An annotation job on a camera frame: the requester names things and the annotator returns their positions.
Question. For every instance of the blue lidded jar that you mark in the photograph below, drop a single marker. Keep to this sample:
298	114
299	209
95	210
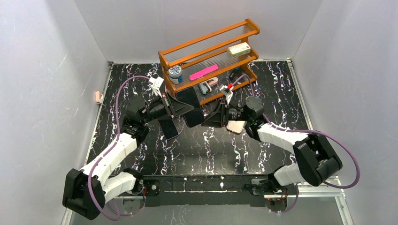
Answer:
175	74

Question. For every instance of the aluminium front frame rail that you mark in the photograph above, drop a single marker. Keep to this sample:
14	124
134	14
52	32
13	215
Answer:
228	190

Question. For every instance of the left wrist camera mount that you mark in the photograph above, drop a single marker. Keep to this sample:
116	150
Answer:
155	84

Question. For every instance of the orange wooden shelf rack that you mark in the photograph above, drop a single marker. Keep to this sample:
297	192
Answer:
204	62

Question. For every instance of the black smartphone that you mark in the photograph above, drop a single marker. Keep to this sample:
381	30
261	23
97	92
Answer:
194	116

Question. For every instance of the phone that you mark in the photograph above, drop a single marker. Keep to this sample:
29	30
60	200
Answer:
235	126

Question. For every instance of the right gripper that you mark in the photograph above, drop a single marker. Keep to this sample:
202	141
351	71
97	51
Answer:
223	114

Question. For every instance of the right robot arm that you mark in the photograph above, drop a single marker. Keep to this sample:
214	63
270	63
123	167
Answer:
315	158

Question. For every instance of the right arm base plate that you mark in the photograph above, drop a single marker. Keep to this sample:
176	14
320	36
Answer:
266	185

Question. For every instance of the cream rectangular box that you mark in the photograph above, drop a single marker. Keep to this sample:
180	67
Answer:
239	50

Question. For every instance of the pink flat bar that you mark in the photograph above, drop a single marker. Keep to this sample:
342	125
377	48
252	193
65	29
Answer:
203	72

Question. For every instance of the pink wall hook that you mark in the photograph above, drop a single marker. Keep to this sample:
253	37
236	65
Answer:
98	97

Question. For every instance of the purple smartphone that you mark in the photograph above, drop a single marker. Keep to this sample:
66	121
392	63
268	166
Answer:
169	129

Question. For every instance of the pink and blue stapler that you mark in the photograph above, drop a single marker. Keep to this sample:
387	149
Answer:
207	86

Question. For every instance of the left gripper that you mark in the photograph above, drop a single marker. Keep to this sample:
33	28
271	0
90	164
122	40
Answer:
168	106

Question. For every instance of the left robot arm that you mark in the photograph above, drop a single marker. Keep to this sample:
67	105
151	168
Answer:
90	188

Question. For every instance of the small black clip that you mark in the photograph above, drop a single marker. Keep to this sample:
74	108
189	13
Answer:
232	75

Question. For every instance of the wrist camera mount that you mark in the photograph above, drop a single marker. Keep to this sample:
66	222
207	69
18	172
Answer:
155	84
226	90

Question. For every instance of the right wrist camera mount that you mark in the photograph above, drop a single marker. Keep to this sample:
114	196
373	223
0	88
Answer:
226	90

